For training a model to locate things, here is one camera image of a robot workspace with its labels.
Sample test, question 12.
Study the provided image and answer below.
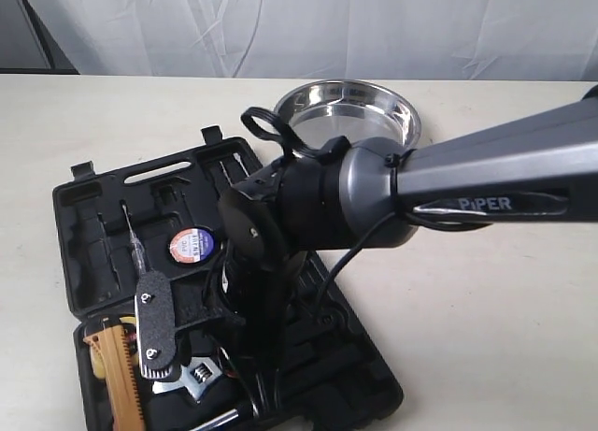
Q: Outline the round stainless steel bowl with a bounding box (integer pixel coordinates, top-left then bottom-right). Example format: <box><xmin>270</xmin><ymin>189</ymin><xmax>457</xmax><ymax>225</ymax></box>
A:
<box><xmin>274</xmin><ymin>79</ymin><xmax>422</xmax><ymax>150</ymax></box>

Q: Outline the hammer with black grip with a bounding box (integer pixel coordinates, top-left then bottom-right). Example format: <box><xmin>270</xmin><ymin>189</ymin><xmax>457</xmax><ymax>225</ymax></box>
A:
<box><xmin>192</xmin><ymin>401</ymin><xmax>256</xmax><ymax>431</ymax></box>

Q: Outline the black electrical tape roll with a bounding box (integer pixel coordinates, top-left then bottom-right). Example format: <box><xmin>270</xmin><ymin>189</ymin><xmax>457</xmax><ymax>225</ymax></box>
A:
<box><xmin>168</xmin><ymin>227</ymin><xmax>218</xmax><ymax>266</ymax></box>

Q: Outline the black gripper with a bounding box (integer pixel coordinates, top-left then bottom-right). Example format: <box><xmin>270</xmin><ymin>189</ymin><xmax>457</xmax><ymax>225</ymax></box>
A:
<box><xmin>135</xmin><ymin>248</ymin><xmax>307</xmax><ymax>379</ymax></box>

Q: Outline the yellow tape measure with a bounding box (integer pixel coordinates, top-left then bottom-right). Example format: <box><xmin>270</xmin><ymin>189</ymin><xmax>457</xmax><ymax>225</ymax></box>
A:
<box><xmin>90</xmin><ymin>315</ymin><xmax>139</xmax><ymax>380</ymax></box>

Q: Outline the orange utility knife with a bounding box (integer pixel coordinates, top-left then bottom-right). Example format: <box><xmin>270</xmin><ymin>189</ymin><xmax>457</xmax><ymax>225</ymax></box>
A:
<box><xmin>83</xmin><ymin>325</ymin><xmax>146</xmax><ymax>431</ymax></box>

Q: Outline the adjustable wrench black handle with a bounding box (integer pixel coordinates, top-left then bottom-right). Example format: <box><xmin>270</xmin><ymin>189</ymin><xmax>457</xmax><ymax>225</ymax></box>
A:
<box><xmin>151</xmin><ymin>352</ymin><xmax>223</xmax><ymax>404</ymax></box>

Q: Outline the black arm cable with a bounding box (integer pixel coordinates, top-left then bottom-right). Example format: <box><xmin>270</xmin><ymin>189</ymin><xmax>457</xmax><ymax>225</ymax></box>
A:
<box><xmin>240</xmin><ymin>106</ymin><xmax>487</xmax><ymax>329</ymax></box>

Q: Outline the white backdrop curtain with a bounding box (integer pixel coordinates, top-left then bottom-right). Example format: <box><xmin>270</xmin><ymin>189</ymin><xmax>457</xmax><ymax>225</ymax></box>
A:
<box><xmin>27</xmin><ymin>0</ymin><xmax>597</xmax><ymax>81</ymax></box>

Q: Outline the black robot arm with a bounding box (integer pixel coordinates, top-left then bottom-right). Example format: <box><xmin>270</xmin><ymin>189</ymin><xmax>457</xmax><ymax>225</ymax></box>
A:
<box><xmin>135</xmin><ymin>90</ymin><xmax>597</xmax><ymax>381</ymax></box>

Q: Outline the clear voltage tester screwdriver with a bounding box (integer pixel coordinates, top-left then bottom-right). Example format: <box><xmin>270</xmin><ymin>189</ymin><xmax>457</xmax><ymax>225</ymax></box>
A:
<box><xmin>121</xmin><ymin>201</ymin><xmax>147</xmax><ymax>278</ymax></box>

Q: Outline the black plastic tool case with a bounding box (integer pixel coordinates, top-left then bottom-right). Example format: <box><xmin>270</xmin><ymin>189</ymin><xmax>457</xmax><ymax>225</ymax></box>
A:
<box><xmin>52</xmin><ymin>126</ymin><xmax>404</xmax><ymax>430</ymax></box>

